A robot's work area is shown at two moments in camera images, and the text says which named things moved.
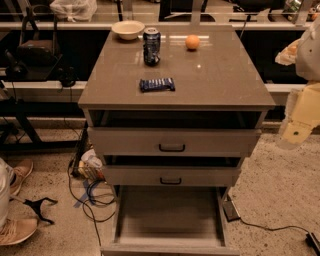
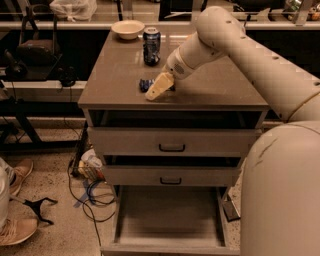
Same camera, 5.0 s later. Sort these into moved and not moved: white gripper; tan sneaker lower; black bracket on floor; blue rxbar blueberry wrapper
Moved: white gripper
Not moved: blue rxbar blueberry wrapper; black bracket on floor; tan sneaker lower
